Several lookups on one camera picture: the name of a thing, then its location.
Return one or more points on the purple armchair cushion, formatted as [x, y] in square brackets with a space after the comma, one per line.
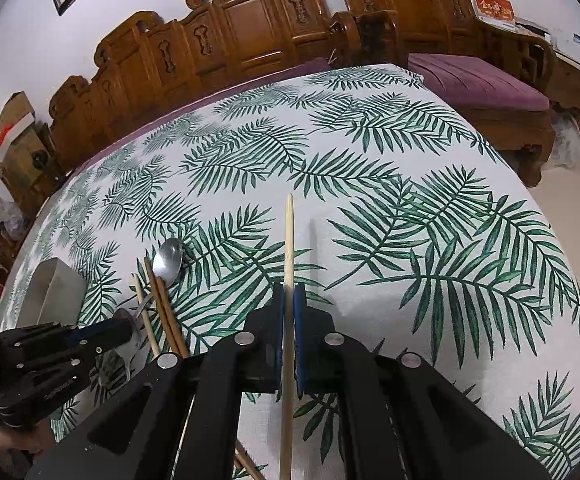
[474, 82]

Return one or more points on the light wooden chopstick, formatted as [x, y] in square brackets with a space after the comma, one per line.
[145, 317]
[288, 240]

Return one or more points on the carved wooden armchair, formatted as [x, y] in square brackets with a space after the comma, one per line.
[419, 5]

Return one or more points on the person's left hand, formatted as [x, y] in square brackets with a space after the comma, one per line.
[15, 437]

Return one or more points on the rectangular metal tray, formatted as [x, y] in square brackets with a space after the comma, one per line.
[55, 292]

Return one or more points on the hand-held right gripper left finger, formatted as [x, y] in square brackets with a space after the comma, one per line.
[281, 330]

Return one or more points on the small cardboard box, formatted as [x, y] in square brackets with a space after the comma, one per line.
[15, 110]

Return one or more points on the metal spoon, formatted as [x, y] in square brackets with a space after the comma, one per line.
[168, 262]

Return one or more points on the red plastic bag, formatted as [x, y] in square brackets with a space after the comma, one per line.
[3, 136]

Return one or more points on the red desk calendar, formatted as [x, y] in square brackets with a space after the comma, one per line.
[493, 10]

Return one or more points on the large cardboard box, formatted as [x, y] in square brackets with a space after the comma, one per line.
[25, 165]

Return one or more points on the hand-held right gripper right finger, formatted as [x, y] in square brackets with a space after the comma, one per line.
[299, 340]

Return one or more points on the clear plastic bag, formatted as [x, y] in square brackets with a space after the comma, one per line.
[565, 140]

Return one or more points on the leaf-print tablecloth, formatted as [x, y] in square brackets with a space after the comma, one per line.
[394, 260]

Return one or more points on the dark wooden chopstick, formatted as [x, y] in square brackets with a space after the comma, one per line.
[162, 305]
[175, 317]

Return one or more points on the white box with blue label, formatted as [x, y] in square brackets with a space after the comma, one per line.
[572, 47]

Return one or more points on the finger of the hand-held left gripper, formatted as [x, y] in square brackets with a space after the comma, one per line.
[112, 347]
[97, 332]

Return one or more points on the carved wooden sofa bench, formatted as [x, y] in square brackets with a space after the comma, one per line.
[240, 25]

